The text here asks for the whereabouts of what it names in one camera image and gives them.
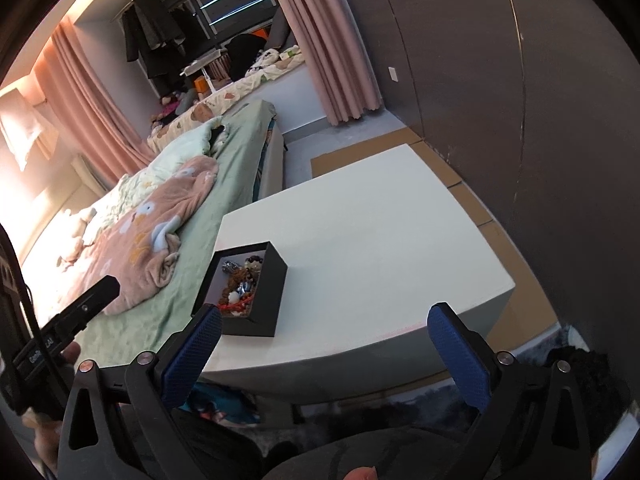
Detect black jewelry box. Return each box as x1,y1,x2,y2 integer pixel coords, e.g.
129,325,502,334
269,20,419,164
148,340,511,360
192,242,288,338

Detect person's left hand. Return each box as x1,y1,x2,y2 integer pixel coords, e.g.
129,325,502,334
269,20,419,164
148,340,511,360
22,341,84,476

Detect brown cardboard floor sheet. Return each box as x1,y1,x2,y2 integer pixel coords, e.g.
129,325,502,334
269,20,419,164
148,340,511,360
309,127,559,406

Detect pink floral blanket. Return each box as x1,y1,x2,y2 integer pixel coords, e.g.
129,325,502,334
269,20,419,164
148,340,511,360
64,155,218,315

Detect bed with green sheet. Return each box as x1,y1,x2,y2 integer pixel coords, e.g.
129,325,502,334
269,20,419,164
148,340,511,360
22,100,277,366

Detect light green pillow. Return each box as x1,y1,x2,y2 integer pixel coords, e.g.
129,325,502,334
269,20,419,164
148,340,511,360
148,117,224,178

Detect white table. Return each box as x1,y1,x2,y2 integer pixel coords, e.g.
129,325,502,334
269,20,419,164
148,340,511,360
203,145,514,404

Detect pink curtain by window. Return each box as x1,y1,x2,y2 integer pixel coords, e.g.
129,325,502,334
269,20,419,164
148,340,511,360
34,18,154,185

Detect patterned cream bench cushion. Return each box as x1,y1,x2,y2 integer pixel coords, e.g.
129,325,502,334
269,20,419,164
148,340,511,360
146,44,305,154

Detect dark wooden wardrobe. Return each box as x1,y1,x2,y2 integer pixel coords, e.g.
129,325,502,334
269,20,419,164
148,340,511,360
347,0,639,368

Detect dark hanging clothes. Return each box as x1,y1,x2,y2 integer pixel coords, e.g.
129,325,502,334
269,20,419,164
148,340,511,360
120,0,202,96

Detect pink curtain by wardrobe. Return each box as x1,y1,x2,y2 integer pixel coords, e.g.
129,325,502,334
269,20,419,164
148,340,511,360
278,0,382,126

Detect white wall switch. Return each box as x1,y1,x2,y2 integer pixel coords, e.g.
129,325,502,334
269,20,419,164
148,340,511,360
388,66,399,82

